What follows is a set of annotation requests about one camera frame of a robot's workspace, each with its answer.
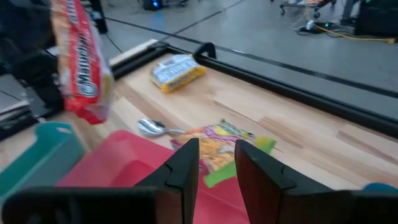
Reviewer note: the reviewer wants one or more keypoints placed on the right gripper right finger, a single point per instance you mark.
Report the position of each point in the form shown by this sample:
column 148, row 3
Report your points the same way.
column 273, row 202

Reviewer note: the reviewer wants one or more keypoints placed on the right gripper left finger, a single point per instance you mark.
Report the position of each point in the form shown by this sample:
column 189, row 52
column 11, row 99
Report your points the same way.
column 174, row 193

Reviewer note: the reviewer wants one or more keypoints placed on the green-edged ramen packet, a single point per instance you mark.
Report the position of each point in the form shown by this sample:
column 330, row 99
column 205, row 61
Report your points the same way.
column 217, row 146

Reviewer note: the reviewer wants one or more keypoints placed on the red beef ramen packet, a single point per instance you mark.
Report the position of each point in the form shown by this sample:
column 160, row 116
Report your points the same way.
column 81, row 62

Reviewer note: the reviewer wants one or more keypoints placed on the silver metal spoon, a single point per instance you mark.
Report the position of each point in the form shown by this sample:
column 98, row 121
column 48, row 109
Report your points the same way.
column 150, row 127

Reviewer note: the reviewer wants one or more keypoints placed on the yellow ramen packet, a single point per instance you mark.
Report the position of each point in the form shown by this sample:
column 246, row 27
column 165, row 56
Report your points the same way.
column 177, row 73

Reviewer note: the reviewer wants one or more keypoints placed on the red plastic tray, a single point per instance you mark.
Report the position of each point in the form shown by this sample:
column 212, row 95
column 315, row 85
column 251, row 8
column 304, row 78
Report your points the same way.
column 124, row 161

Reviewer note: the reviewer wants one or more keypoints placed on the black desk leg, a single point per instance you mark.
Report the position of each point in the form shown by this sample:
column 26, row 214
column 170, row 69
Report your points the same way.
column 99, row 15

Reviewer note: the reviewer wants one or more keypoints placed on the teal rectangular container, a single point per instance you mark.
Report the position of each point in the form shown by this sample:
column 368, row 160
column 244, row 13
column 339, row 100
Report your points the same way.
column 37, row 155

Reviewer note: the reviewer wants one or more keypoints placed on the wheeled cart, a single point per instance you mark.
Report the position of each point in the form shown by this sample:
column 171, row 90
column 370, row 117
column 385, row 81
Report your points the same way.
column 306, row 4

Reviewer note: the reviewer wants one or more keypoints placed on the large black case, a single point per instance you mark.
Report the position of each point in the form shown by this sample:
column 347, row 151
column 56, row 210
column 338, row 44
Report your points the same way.
column 376, row 17

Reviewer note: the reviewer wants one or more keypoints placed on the black metal rig frame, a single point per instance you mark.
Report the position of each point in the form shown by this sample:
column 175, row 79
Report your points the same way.
column 311, row 96

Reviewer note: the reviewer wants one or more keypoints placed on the black frame bracket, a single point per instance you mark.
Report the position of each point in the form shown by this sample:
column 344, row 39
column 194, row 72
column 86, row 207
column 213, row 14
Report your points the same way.
column 209, row 46

